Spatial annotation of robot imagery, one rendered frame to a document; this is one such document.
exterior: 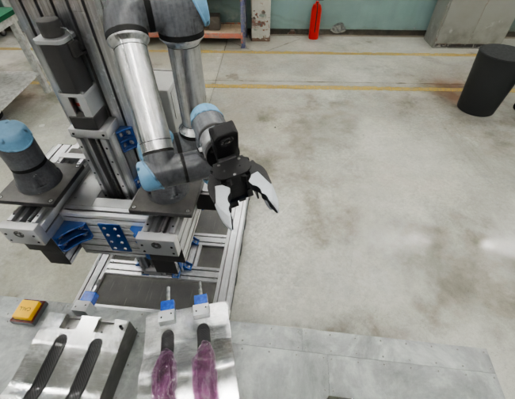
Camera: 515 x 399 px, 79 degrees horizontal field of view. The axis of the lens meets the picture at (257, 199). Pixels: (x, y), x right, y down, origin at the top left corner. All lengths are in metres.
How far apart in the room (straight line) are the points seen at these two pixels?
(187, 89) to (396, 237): 1.96
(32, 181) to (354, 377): 1.24
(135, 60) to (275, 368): 0.92
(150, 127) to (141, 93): 0.08
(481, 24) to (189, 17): 5.53
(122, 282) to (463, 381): 1.64
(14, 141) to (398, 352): 1.39
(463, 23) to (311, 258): 4.62
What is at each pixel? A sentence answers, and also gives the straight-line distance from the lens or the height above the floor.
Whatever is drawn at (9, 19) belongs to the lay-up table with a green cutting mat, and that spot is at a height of 0.84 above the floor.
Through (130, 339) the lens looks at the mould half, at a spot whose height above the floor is 0.83.
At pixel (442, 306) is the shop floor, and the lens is 2.32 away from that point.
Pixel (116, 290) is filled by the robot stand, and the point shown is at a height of 0.21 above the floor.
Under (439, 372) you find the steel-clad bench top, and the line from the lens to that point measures 1.20.
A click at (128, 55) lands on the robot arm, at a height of 1.56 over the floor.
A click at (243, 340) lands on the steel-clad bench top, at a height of 0.80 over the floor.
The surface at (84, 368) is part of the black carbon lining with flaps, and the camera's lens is 1.10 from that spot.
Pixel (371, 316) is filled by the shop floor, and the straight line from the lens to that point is 2.11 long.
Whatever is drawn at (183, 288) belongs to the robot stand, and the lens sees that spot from 1.89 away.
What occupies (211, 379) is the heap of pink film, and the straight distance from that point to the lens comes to 0.96.
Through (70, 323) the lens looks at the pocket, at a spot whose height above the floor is 0.86.
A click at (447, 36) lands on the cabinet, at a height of 0.19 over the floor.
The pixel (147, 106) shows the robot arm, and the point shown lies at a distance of 0.78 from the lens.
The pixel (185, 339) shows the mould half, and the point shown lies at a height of 0.86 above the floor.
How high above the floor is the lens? 1.83
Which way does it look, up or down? 46 degrees down
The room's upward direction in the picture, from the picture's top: straight up
